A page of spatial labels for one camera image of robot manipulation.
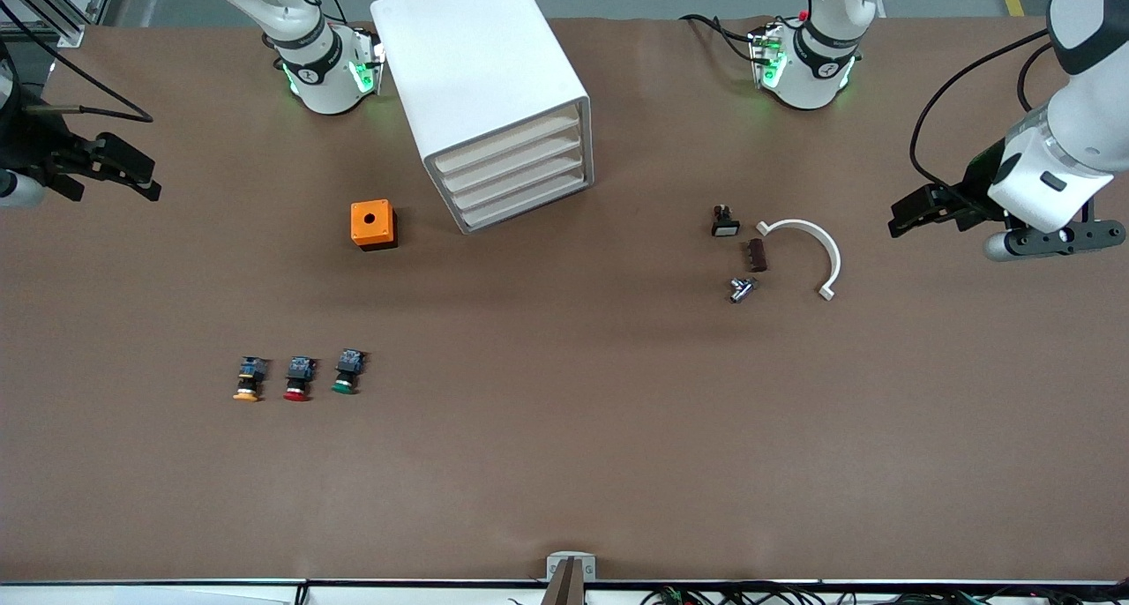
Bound red push button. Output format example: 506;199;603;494
283;355;320;403

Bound grey mount bracket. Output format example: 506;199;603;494
546;551;597;583

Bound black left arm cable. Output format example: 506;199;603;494
908;27;1059;191

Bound tangled black cables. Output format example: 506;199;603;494
639;583;1129;605

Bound black base cable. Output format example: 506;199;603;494
679;12;761;63

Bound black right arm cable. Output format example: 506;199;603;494
0;0;153;123

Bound orange button box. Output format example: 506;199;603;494
350;199;399;251

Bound aluminium frame post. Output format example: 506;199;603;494
0;0;120;49

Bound brown camera pole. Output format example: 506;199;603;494
540;557;587;605

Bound green push button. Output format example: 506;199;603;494
332;348;368;396

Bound brown table mat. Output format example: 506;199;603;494
0;14;1129;584

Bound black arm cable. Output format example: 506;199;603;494
0;0;153;123
908;27;1059;191

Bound white curved bracket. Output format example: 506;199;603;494
756;219;842;303

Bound white table edge rail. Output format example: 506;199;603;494
0;579;1129;605

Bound yellow push button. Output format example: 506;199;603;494
233;355;269;403

